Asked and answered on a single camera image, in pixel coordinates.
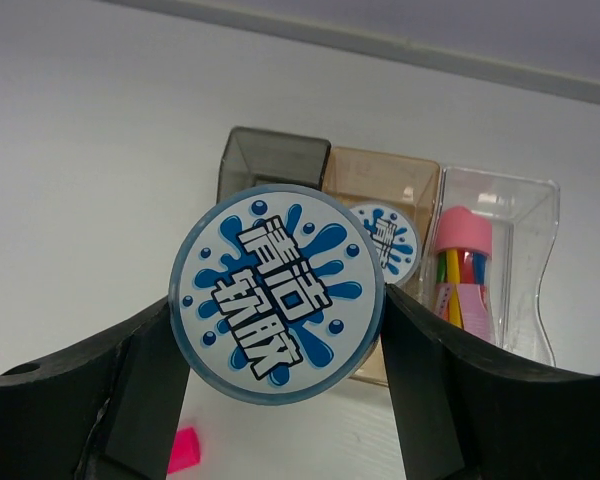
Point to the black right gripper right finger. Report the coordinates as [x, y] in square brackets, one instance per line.
[466, 409]

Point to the pink capped pin bottle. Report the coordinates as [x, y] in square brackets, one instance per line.
[463, 250]

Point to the clear plastic bin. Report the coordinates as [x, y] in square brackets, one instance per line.
[524, 214]

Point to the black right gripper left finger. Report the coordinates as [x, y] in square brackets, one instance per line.
[106, 407]

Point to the smoke grey plastic bin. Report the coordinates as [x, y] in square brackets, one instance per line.
[254, 157]

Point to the blue white slime jar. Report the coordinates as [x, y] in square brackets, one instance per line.
[395, 238]
[276, 295]

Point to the black pink highlighter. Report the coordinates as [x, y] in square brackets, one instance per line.
[186, 450]

